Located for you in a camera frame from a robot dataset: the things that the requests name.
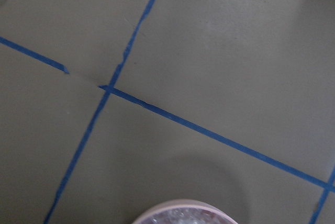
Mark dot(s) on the pile of clear ice cubes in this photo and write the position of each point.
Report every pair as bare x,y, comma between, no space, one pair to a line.
185,215

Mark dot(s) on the pink plastic bowl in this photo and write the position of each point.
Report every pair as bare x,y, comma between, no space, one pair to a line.
183,203

